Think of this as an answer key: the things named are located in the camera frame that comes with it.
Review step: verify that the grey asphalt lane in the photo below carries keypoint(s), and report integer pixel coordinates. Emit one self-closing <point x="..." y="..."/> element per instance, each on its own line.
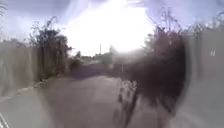
<point x="83" y="100"/>

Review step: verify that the large dark bush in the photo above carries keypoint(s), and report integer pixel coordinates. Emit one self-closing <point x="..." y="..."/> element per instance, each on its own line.
<point x="163" y="70"/>

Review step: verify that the tall green bush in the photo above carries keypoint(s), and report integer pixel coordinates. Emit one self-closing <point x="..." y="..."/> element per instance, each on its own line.
<point x="50" y="50"/>

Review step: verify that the pale fence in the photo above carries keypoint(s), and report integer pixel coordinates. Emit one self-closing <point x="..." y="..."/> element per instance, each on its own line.
<point x="16" y="66"/>

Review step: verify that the pale wall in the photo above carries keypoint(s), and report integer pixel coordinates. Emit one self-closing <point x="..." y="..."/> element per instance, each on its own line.
<point x="206" y="73"/>

